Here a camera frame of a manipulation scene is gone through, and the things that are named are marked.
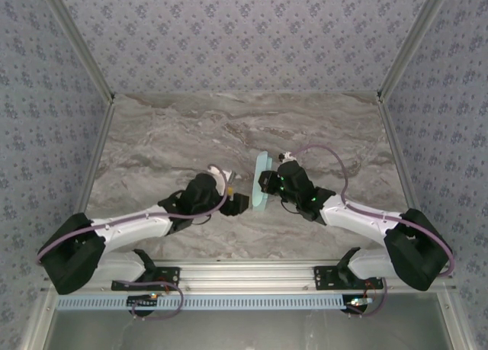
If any light blue slotted cable duct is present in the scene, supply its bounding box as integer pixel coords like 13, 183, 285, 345
56, 293, 344, 311

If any grey metal panel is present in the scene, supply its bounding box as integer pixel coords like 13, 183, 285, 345
41, 310, 451, 350

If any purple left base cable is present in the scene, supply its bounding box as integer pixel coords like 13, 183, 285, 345
131, 278, 187, 323

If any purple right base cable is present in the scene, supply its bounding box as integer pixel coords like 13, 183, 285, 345
346, 277, 390, 319

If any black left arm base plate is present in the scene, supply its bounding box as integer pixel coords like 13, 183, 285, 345
111, 265, 181, 292

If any small circuit board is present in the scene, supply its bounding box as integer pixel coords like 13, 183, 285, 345
127, 293, 160, 310
344, 296, 374, 313

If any small right circuit board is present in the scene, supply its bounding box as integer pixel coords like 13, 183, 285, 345
344, 296, 374, 313

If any aluminium frame post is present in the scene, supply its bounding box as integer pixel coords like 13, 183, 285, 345
37, 0, 117, 106
375, 0, 457, 104

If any small left circuit board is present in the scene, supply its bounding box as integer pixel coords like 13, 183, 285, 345
127, 293, 160, 310

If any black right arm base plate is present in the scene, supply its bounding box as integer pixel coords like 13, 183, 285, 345
313, 265, 384, 291

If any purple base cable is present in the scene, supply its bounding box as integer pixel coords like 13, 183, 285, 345
346, 277, 390, 319
131, 278, 187, 323

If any aluminium mounting rail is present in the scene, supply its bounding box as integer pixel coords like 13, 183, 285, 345
37, 260, 457, 294

